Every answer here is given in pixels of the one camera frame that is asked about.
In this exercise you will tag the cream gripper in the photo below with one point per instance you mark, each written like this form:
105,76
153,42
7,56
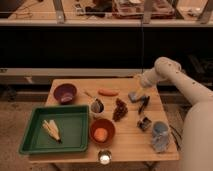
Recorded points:
144,82

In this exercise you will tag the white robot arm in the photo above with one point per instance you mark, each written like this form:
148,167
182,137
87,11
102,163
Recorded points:
197,138

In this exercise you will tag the green plastic tray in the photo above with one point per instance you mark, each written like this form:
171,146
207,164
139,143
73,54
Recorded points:
72,122

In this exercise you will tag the blue sponge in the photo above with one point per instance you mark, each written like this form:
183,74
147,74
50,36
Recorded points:
133,98

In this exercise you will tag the small metal cup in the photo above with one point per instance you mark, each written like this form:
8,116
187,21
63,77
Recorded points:
144,123

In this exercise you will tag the wooden table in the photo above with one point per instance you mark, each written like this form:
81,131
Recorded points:
129,144

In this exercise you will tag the orange carrot toy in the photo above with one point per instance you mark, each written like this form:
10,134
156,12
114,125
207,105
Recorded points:
105,92

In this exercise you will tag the blue glass mug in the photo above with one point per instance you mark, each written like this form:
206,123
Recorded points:
160,137

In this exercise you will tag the orange bowl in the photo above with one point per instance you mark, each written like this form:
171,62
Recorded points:
106,124

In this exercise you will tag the orange fruit toy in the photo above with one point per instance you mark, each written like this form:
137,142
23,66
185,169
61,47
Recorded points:
100,134

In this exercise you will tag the purple bowl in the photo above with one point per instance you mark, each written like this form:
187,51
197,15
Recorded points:
65,93

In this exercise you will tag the corn cob toy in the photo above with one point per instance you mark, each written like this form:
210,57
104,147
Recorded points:
51,128

